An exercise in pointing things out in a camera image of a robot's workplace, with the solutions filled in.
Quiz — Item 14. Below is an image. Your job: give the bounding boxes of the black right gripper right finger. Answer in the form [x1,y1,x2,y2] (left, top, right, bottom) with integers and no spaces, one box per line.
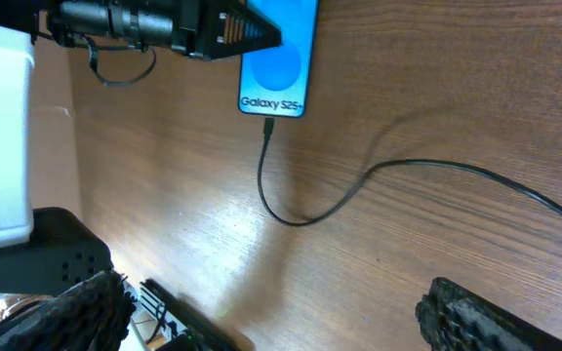
[415,277,562,351]

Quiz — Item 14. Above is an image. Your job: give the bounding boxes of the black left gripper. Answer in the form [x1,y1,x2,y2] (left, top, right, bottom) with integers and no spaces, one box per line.
[47,0,282,60]

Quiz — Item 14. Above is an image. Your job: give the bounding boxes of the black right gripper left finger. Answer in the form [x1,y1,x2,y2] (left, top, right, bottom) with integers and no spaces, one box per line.
[0,271,136,351]

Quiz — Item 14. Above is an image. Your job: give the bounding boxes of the blue Galaxy smartphone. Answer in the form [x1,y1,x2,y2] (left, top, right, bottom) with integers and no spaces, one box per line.
[237,0,319,119]

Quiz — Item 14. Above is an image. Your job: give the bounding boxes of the thin black charger cable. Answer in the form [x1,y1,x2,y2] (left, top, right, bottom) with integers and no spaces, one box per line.
[256,116,562,230]

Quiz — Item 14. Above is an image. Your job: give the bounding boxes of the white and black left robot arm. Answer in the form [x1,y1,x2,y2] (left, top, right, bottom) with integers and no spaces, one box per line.
[0,0,282,295]

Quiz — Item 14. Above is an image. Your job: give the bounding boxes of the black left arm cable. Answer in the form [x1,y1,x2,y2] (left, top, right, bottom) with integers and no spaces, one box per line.
[83,33,158,89]

